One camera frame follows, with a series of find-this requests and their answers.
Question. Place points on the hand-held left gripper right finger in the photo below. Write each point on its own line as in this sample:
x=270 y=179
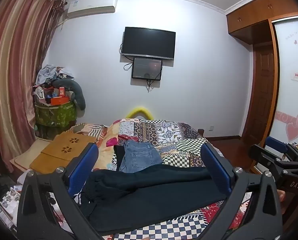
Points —
x=215 y=168

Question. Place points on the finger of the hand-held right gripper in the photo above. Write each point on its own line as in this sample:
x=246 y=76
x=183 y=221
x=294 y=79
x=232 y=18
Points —
x=276 y=145
x=266 y=158

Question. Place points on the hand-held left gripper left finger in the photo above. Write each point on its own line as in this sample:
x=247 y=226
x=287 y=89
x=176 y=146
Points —
x=82 y=170

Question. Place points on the dark teal pants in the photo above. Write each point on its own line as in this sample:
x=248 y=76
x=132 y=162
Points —
x=149 y=195

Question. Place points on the person's right hand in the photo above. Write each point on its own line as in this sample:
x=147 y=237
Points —
x=282 y=196

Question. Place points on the wooden lap table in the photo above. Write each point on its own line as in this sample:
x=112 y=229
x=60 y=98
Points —
x=64 y=150

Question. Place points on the black folded cloth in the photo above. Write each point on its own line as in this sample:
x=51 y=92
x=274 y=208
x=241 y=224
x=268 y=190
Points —
x=118 y=156

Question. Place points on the striped cloth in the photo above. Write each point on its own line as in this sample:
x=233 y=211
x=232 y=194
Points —
x=87 y=129

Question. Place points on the patchwork printed blanket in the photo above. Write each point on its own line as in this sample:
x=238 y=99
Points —
x=178 y=137

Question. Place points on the wooden door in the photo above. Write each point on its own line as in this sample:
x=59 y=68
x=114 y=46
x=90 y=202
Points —
x=261 y=92

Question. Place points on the blue jeans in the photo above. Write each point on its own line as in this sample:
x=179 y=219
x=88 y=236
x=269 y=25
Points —
x=140 y=156

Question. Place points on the beige cushion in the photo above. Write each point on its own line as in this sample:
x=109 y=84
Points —
x=24 y=158

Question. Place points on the green patterned storage box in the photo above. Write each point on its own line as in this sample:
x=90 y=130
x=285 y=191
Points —
x=56 y=115

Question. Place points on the small door sticker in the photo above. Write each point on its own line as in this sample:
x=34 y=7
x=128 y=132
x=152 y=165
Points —
x=296 y=76

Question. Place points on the orange box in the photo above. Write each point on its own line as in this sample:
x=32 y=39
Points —
x=60 y=100

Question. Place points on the grey long pillow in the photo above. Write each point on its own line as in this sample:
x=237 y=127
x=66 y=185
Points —
x=77 y=92

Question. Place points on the scattered clutter pile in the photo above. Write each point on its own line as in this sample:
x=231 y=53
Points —
x=10 y=202

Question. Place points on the small red box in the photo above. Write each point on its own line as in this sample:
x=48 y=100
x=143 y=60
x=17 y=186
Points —
x=62 y=91

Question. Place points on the yellow curved object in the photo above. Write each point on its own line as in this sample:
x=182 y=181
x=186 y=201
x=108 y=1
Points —
x=139 y=110

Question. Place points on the heap of clothes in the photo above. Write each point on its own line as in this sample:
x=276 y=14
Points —
x=51 y=73

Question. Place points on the small black monitor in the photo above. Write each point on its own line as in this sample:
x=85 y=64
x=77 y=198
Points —
x=147 y=68

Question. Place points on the wooden overhead cabinet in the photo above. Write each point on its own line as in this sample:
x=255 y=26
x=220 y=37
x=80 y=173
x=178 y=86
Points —
x=253 y=15

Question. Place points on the striped pink curtain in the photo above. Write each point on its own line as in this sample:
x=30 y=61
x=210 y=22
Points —
x=14 y=55

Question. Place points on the white air conditioner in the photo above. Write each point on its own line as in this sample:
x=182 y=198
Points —
x=91 y=5

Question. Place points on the wooden bed post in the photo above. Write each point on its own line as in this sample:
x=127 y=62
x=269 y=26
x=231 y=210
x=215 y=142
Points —
x=200 y=132

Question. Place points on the white wall outlet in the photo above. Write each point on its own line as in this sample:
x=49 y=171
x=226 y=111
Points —
x=211 y=128

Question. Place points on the black wall television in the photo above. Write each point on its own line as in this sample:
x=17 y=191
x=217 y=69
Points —
x=149 y=43

